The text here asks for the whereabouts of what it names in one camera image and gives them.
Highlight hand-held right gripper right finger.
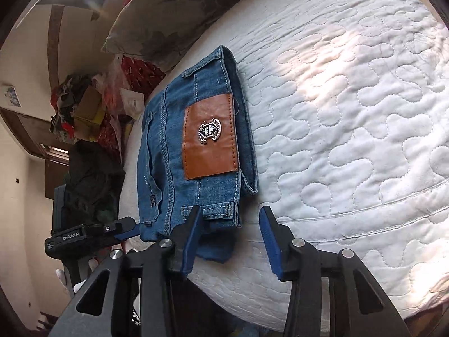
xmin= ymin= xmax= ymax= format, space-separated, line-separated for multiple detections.
xmin=259 ymin=206 xmax=411 ymax=337

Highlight yellow cardboard box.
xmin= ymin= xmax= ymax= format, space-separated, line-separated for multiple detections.
xmin=74 ymin=86 xmax=106 ymax=131

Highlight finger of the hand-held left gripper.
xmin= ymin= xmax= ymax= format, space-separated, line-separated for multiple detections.
xmin=116 ymin=218 xmax=157 ymax=242

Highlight blue denim pants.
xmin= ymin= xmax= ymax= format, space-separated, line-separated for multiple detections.
xmin=137 ymin=45 xmax=259 ymax=264

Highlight wall sticker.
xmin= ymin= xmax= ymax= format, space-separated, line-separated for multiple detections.
xmin=2 ymin=84 xmax=24 ymax=108

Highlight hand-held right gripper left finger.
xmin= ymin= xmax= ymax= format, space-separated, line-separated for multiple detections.
xmin=47 ymin=205 xmax=203 ymax=337

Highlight pile of colourful clothes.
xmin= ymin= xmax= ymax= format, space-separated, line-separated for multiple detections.
xmin=49 ymin=73 xmax=106 ymax=145

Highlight white quilted bedspread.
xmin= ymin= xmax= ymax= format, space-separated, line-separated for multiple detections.
xmin=123 ymin=0 xmax=449 ymax=331

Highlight black cloth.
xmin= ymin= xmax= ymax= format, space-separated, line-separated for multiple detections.
xmin=64 ymin=140 xmax=127 ymax=226

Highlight dark wooden door frame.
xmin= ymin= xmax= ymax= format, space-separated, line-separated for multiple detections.
xmin=0 ymin=3 xmax=72 ymax=169

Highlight grey floral pillow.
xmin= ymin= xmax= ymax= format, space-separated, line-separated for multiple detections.
xmin=101 ymin=0 xmax=285 ymax=64

